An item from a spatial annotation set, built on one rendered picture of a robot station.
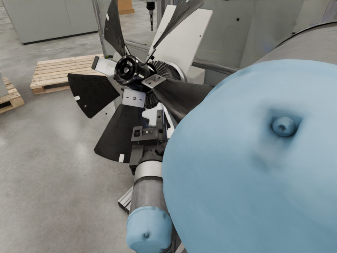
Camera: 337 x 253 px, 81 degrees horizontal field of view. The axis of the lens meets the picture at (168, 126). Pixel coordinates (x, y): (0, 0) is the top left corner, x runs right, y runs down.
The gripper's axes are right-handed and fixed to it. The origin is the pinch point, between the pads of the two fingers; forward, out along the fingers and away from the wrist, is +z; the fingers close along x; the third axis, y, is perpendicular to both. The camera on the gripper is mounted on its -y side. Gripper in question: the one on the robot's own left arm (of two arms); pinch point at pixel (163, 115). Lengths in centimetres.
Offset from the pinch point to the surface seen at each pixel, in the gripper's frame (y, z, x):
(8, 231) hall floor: 131, 16, 103
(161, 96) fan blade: 0.9, 11.8, 0.4
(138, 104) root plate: 11.7, 19.2, 7.4
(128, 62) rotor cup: 12.4, 24.4, -8.1
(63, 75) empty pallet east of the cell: 176, 248, 81
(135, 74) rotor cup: 9.7, 19.3, -5.5
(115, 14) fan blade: 18, 45, -21
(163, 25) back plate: 0, 65, -10
